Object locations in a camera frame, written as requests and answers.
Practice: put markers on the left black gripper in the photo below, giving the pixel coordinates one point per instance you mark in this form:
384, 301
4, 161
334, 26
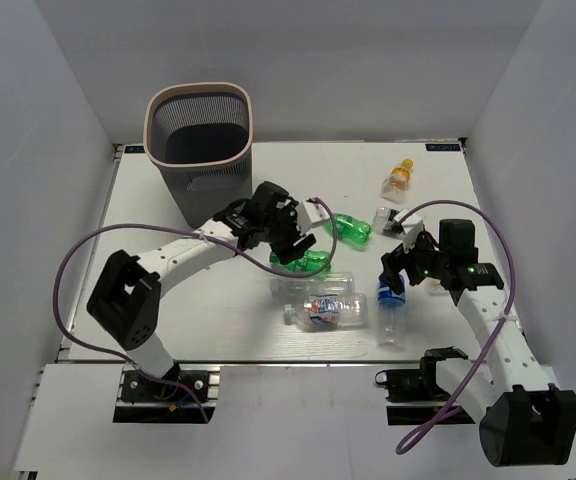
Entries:
287, 251

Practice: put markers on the clear bottle black label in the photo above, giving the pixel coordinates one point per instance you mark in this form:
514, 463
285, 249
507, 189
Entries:
385, 222

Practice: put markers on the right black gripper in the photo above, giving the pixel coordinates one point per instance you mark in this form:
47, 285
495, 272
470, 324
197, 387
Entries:
394, 262

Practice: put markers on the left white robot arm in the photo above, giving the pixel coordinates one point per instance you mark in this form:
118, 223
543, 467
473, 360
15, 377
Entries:
126, 298

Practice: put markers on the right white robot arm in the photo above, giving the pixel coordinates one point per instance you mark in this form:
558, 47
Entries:
523, 418

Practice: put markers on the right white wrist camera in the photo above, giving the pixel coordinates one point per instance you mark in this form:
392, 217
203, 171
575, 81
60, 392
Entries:
411, 226

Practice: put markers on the green plastic bottle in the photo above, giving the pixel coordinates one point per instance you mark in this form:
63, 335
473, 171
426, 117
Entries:
313, 262
351, 231

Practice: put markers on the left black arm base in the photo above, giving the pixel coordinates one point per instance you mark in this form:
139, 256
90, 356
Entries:
142, 401

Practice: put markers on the small bottle yellow cap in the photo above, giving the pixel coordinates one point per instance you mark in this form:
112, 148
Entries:
395, 186

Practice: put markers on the clear bottle orange blue label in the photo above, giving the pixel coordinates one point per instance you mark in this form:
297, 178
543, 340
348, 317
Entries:
325, 312

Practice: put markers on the grey mesh waste bin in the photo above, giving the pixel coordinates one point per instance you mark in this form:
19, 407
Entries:
199, 136

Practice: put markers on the clear unlabeled plastic bottle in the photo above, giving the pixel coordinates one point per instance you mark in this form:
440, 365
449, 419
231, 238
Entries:
289, 289

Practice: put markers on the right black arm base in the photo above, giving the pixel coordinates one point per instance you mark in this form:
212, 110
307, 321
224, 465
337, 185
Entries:
408, 401

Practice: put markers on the clear bottle red label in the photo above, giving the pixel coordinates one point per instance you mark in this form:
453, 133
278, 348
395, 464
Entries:
435, 288

